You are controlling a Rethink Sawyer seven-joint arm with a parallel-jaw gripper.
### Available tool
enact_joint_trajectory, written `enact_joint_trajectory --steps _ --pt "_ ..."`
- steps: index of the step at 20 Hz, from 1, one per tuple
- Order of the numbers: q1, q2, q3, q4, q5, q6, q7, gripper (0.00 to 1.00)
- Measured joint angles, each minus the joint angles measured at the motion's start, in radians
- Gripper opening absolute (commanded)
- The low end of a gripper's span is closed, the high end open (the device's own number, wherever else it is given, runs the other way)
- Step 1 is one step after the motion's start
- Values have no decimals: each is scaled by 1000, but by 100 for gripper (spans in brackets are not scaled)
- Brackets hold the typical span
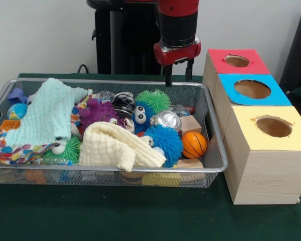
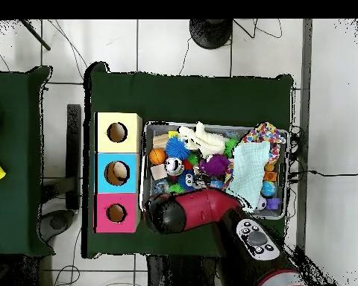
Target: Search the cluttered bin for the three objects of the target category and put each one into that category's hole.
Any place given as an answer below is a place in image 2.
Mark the crushed silver can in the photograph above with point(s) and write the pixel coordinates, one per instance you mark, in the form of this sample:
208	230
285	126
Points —
173	166

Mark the black round stand base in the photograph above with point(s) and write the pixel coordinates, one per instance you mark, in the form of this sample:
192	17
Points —
210	32

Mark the colourful dotted cloth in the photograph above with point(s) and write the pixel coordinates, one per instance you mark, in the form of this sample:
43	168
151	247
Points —
262	134

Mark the black rod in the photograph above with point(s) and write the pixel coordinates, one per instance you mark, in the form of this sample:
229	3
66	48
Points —
35	35

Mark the blue spiky rubber ball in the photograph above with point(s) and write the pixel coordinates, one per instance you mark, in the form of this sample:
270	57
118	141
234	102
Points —
177	148

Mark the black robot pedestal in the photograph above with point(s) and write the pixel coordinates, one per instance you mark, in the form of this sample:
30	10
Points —
173	274

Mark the orange toy basketball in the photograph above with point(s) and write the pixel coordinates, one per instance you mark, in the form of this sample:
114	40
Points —
157	156

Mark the purple spiky rubber toy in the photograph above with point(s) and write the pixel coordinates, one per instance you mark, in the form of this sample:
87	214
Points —
216	165

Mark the grey stand foot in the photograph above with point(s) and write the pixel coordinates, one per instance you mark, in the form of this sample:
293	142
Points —
58	223

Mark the wooden three-hole sorting box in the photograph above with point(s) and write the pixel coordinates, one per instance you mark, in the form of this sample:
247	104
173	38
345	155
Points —
131	178

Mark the small globe ball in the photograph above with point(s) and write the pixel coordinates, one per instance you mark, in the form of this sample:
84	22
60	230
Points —
268	189

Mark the dark green side-table cloth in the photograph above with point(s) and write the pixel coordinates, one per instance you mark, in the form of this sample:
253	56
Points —
18	119

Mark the dark green tablecloth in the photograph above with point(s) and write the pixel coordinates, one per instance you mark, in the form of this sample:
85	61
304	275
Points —
182	95

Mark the black flat panel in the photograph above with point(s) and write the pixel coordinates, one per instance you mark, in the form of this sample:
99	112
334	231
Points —
73	155

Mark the blue spiky ball with eyes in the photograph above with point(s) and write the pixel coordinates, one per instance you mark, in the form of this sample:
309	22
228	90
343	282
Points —
183	183

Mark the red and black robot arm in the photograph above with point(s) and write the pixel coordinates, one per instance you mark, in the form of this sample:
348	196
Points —
203	208

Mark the mint green knitted cloth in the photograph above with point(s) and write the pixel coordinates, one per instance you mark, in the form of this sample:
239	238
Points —
247	172

